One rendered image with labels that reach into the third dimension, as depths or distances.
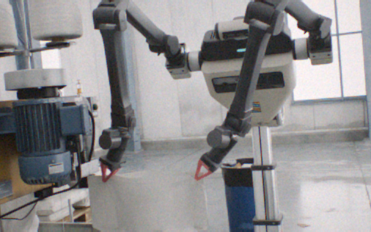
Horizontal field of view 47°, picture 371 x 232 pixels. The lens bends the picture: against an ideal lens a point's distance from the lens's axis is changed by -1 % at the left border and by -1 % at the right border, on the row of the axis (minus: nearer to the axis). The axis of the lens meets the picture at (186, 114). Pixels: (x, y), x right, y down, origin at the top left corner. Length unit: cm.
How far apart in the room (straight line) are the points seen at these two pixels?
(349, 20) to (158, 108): 463
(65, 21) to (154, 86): 886
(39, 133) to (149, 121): 909
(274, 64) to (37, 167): 98
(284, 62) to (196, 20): 826
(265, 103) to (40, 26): 96
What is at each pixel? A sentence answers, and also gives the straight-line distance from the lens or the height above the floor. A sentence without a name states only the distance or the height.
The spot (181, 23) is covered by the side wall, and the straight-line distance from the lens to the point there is 1007.
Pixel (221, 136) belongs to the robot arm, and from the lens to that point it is 137.
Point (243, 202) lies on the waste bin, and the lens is 369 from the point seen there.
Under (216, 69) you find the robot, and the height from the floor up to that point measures 139.
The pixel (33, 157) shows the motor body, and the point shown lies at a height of 117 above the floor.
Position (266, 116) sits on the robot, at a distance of 192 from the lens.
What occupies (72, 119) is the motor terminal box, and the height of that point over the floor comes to 126.
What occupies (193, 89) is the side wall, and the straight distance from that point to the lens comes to 989.
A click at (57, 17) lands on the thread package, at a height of 158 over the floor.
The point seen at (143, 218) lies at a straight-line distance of 154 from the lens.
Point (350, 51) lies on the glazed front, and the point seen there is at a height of 184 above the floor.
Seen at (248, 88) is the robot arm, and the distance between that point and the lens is 136.
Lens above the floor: 131
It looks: 3 degrees down
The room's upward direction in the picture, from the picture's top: 5 degrees counter-clockwise
